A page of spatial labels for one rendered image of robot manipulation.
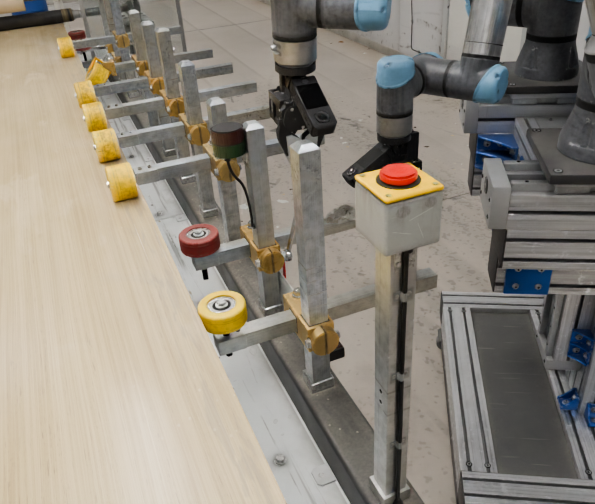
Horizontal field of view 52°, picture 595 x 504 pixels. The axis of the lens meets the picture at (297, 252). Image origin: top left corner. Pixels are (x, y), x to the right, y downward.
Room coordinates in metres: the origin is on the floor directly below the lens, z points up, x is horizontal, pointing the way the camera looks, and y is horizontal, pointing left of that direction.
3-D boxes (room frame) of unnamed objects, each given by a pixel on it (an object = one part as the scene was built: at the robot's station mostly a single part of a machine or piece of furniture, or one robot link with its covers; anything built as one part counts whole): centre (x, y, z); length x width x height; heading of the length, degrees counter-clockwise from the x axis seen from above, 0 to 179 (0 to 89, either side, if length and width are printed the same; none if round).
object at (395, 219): (0.59, -0.11, 1.18); 0.07 x 0.07 x 0.08; 20
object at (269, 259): (1.09, 0.08, 0.85); 0.13 x 0.06 x 0.05; 20
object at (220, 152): (1.05, 0.11, 1.09); 0.06 x 0.06 x 0.02
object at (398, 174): (0.59, -0.11, 1.22); 0.04 x 0.04 x 0.02
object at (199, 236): (1.06, 0.19, 0.85); 0.08 x 0.08 x 0.11
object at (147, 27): (2.00, 0.41, 0.90); 0.03 x 0.03 x 0.48; 20
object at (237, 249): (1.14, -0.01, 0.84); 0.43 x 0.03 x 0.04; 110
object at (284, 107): (1.08, -0.02, 1.17); 0.09 x 0.08 x 0.12; 19
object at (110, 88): (2.05, 0.41, 0.95); 0.50 x 0.04 x 0.04; 110
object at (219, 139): (1.05, 0.11, 1.11); 0.06 x 0.06 x 0.02
